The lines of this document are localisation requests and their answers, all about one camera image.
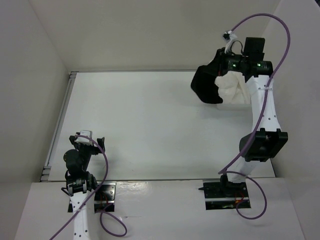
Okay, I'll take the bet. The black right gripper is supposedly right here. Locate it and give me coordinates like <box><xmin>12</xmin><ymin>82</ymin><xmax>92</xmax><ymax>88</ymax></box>
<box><xmin>202</xmin><ymin>47</ymin><xmax>248</xmax><ymax>77</ymax></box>

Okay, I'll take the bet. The black skirt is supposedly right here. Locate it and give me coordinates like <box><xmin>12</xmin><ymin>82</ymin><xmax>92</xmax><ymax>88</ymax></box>
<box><xmin>190</xmin><ymin>48</ymin><xmax>225</xmax><ymax>105</ymax></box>

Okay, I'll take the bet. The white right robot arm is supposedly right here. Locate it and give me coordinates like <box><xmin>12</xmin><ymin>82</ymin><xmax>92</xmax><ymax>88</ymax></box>
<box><xmin>219</xmin><ymin>37</ymin><xmax>288</xmax><ymax>197</ymax></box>

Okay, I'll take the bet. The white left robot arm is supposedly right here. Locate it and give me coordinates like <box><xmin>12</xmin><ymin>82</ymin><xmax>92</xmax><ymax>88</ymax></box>
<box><xmin>63</xmin><ymin>135</ymin><xmax>101</xmax><ymax>240</ymax></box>

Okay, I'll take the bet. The white skirt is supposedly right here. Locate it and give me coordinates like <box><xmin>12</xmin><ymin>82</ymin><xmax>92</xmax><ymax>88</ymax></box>
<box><xmin>214</xmin><ymin>71</ymin><xmax>251</xmax><ymax>105</ymax></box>

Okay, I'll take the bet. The white perforated plastic basket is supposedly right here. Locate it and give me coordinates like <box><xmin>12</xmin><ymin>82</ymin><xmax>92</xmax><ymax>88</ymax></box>
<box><xmin>216</xmin><ymin>103</ymin><xmax>251</xmax><ymax>111</ymax></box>

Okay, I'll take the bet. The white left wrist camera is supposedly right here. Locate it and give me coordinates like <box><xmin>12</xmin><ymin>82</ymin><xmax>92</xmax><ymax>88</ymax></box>
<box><xmin>75</xmin><ymin>130</ymin><xmax>93</xmax><ymax>146</ymax></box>

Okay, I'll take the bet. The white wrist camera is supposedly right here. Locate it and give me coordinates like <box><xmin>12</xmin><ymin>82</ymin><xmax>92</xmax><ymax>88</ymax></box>
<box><xmin>222</xmin><ymin>30</ymin><xmax>238</xmax><ymax>54</ymax></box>
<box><xmin>75</xmin><ymin>130</ymin><xmax>93</xmax><ymax>146</ymax></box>

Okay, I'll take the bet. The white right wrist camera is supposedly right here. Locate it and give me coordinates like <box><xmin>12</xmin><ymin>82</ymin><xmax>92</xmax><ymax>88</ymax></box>
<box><xmin>222</xmin><ymin>30</ymin><xmax>238</xmax><ymax>54</ymax></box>

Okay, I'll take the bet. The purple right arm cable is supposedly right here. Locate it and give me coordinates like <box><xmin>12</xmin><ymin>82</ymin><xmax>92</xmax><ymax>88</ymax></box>
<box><xmin>217</xmin><ymin>13</ymin><xmax>292</xmax><ymax>220</ymax></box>

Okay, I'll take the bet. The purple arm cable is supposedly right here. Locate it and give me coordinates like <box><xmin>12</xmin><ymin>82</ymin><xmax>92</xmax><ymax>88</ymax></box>
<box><xmin>217</xmin><ymin>13</ymin><xmax>292</xmax><ymax>220</ymax></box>
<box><xmin>48</xmin><ymin>136</ymin><xmax>127</xmax><ymax>240</ymax></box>

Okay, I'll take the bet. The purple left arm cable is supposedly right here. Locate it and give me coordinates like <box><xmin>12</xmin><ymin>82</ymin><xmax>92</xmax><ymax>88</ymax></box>
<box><xmin>48</xmin><ymin>136</ymin><xmax>127</xmax><ymax>240</ymax></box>

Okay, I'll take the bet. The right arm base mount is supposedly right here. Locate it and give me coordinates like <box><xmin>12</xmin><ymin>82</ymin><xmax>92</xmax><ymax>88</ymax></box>
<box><xmin>198</xmin><ymin>181</ymin><xmax>251</xmax><ymax>211</ymax></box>

